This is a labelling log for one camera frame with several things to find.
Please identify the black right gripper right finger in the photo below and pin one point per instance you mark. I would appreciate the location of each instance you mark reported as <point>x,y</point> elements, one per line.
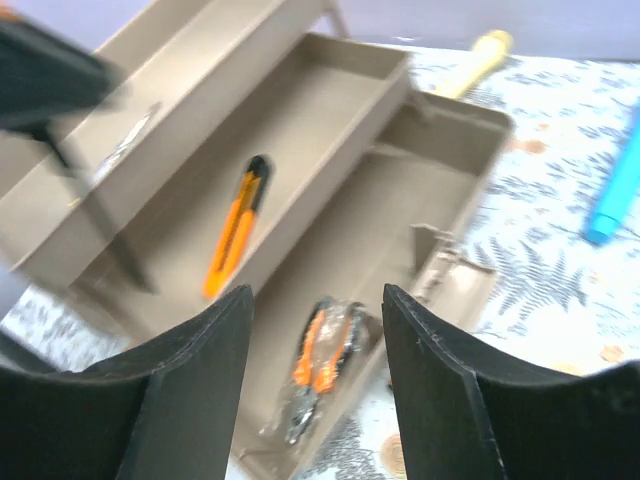
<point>467,410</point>

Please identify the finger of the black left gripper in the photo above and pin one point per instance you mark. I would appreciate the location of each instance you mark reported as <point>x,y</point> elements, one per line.
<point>43,76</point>

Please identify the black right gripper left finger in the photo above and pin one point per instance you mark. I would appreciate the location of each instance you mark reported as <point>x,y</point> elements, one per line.
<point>165,409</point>

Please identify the orange handled pliers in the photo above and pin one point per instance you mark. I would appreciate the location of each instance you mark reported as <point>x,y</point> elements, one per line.
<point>318,349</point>

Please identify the orange utility knife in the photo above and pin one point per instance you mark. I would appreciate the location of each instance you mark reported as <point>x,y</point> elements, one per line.
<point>238,225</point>

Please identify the taupe plastic tool box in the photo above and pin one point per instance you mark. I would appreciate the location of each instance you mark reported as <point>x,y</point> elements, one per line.
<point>374,182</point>

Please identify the floral table mat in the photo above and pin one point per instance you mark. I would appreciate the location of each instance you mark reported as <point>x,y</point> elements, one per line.
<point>559,301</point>

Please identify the blue toy microphone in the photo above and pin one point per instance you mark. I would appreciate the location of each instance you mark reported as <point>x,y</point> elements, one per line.
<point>617,196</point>

